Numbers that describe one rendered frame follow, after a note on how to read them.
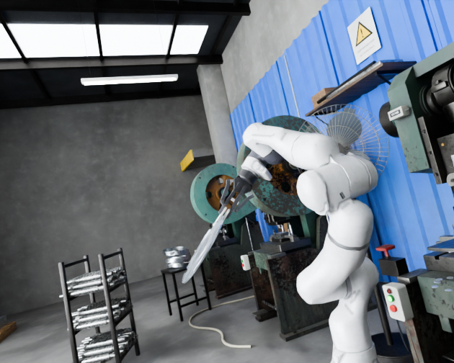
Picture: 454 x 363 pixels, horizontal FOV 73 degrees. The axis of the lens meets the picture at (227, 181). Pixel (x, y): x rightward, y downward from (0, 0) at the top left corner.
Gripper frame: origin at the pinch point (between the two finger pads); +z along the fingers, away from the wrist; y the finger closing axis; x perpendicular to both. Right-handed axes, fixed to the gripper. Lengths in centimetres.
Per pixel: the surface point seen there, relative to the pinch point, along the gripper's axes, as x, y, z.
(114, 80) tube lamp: -276, 182, -104
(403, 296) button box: 6, -77, -12
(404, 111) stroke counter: 13, -39, -76
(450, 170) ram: 17, -64, -62
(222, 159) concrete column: -478, 4, -153
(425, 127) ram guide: 16, -49, -73
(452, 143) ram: 21, -58, -69
